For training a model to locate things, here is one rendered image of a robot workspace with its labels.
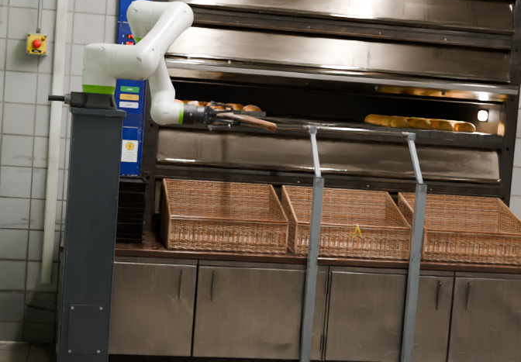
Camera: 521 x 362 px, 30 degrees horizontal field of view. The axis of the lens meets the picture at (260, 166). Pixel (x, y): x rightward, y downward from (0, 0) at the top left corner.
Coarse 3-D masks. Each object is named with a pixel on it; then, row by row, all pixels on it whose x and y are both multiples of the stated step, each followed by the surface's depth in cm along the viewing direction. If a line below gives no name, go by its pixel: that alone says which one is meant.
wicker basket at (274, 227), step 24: (168, 192) 478; (192, 192) 481; (216, 192) 483; (240, 192) 485; (264, 192) 488; (168, 216) 437; (192, 216) 437; (216, 216) 481; (240, 216) 483; (264, 216) 486; (168, 240) 435; (192, 240) 437; (216, 240) 440; (240, 240) 470; (264, 240) 476
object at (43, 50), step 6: (30, 36) 460; (36, 36) 461; (42, 36) 461; (48, 36) 464; (30, 42) 460; (42, 42) 461; (48, 42) 466; (30, 48) 461; (36, 48) 461; (42, 48) 461; (36, 54) 462; (42, 54) 462
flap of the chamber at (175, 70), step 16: (176, 64) 465; (192, 64) 466; (224, 80) 488; (240, 80) 486; (256, 80) 485; (272, 80) 483; (288, 80) 481; (304, 80) 480; (320, 80) 478; (336, 80) 478; (352, 80) 479; (368, 80) 480; (384, 80) 482; (448, 96) 505; (464, 96) 503; (480, 96) 501; (496, 96) 500; (512, 96) 498
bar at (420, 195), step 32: (288, 128) 453; (320, 128) 455; (352, 128) 459; (416, 160) 453; (320, 192) 435; (416, 192) 444; (320, 224) 436; (416, 224) 443; (416, 256) 444; (416, 288) 446
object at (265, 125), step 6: (222, 114) 491; (228, 114) 466; (234, 114) 446; (240, 120) 426; (246, 120) 407; (252, 120) 391; (258, 120) 379; (258, 126) 378; (264, 126) 361; (270, 126) 352; (276, 126) 353
